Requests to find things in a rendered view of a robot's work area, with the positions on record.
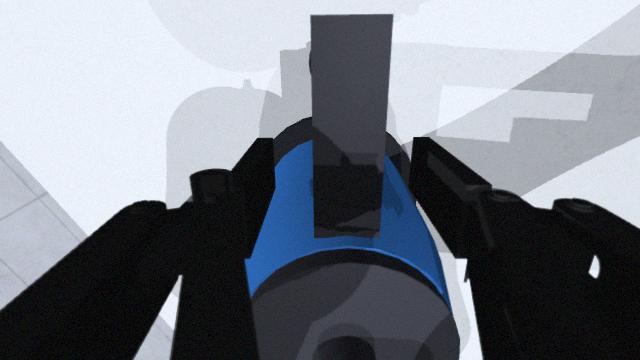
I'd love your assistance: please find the black round disc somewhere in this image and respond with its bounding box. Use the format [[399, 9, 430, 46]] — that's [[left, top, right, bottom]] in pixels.
[[273, 116, 417, 204]]

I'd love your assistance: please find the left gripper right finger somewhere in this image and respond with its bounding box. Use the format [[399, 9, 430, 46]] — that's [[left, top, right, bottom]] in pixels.
[[408, 137, 640, 360]]

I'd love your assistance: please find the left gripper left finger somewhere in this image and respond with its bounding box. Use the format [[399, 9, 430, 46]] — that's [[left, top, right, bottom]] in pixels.
[[0, 138, 276, 360]]

